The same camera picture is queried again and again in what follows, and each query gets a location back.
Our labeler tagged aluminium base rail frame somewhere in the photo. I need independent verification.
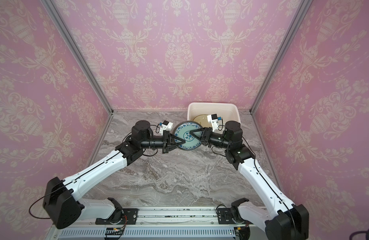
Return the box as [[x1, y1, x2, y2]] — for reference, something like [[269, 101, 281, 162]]
[[46, 206, 269, 240]]

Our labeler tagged aluminium right corner post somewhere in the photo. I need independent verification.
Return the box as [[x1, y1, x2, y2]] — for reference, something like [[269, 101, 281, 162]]
[[250, 0, 313, 116]]

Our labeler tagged teal blue floral plate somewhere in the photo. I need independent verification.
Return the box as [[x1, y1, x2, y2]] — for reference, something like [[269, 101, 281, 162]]
[[172, 121, 203, 151]]

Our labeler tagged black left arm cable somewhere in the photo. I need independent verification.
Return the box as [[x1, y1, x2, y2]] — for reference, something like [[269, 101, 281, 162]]
[[28, 191, 53, 220]]

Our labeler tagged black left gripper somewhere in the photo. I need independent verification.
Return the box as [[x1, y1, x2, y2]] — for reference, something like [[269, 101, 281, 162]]
[[140, 130, 186, 154]]

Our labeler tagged beige plate with wheat sprig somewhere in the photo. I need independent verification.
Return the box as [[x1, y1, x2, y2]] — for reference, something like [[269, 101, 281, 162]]
[[193, 115, 212, 128]]

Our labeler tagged aluminium corner post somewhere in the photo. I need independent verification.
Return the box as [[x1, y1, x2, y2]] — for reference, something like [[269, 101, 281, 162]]
[[40, 0, 113, 115], [250, 0, 313, 116]]

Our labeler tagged white plastic bin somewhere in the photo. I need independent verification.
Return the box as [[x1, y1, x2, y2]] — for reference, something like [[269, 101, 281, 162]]
[[187, 103, 241, 123]]

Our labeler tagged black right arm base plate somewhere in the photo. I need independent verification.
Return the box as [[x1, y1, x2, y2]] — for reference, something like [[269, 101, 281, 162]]
[[215, 206, 240, 225]]

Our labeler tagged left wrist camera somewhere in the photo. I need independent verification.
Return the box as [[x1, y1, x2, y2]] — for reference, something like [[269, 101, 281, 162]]
[[158, 121, 173, 135]]

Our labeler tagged aluminium left corner post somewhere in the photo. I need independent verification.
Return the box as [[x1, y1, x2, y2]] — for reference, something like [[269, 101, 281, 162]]
[[40, 0, 113, 115]]

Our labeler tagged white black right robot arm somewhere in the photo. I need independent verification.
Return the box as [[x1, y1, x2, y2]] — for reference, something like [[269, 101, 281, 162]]
[[189, 121, 309, 240]]

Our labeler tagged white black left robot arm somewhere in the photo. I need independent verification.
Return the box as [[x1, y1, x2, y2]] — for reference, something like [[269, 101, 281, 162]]
[[42, 120, 186, 229]]

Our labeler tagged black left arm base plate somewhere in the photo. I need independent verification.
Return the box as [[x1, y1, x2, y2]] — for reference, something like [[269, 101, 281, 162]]
[[95, 208, 139, 226]]

